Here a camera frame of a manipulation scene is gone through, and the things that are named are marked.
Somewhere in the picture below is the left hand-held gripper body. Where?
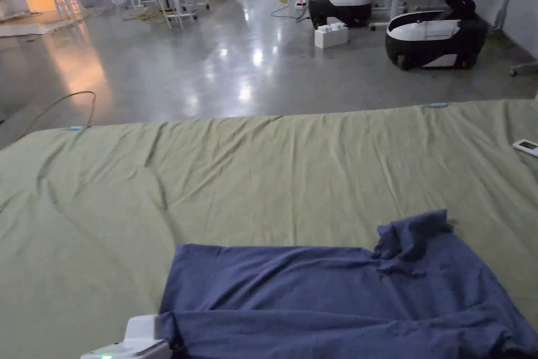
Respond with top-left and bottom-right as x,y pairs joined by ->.
79,314 -> 172,359

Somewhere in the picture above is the dark blue shirt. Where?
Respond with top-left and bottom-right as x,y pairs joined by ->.
159,209 -> 538,359

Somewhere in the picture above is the bed with pale green sheet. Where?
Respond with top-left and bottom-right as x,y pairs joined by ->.
0,98 -> 538,359

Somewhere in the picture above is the white foam block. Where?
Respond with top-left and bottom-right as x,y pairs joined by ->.
314,22 -> 349,49

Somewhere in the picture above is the white remote control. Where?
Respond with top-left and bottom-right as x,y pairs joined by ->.
512,139 -> 538,155

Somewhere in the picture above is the grey cable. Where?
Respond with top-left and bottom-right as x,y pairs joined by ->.
0,90 -> 97,141

